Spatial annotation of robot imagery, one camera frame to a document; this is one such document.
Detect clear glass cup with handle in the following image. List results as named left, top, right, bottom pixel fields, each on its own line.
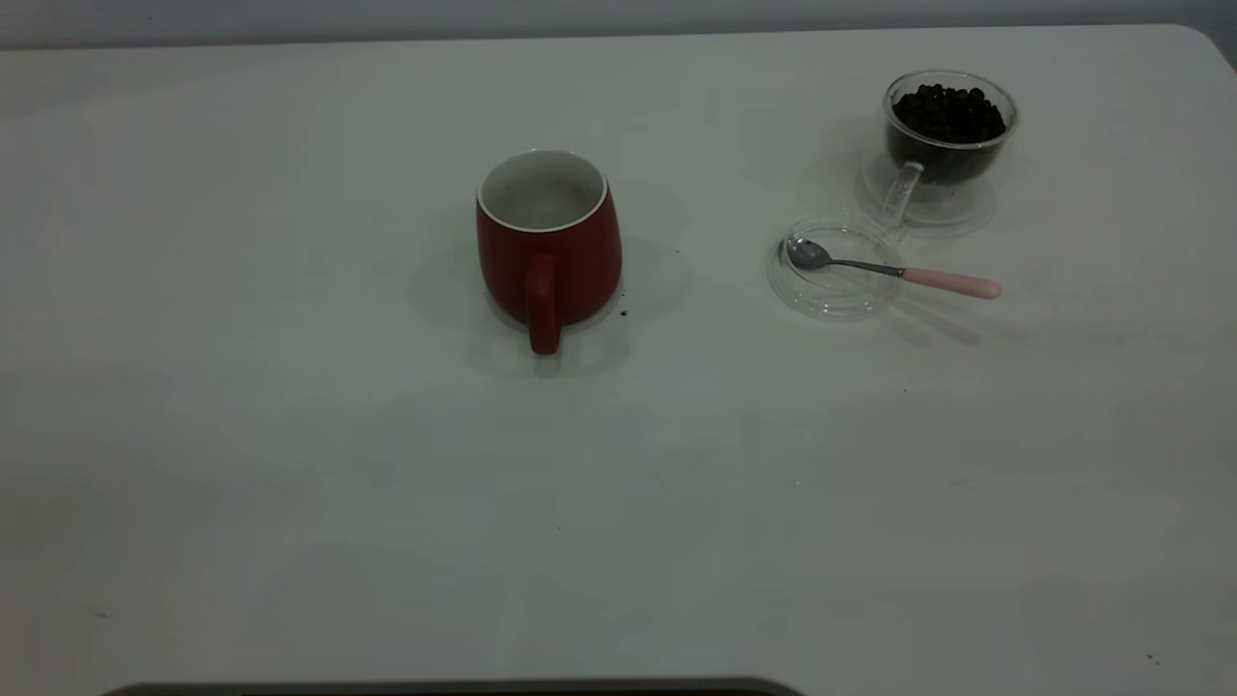
left=858, top=69, right=1020, bottom=239

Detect clear glass saucer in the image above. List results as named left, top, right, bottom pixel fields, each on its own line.
left=767, top=217, right=906, bottom=321

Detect metal spoon with pink handle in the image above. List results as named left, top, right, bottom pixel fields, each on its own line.
left=786, top=237, right=1003, bottom=301

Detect dark coffee beans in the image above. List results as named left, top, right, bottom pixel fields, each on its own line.
left=887, top=83, right=1011, bottom=185

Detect red ceramic cup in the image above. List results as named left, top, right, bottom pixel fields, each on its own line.
left=475, top=148, right=623, bottom=356

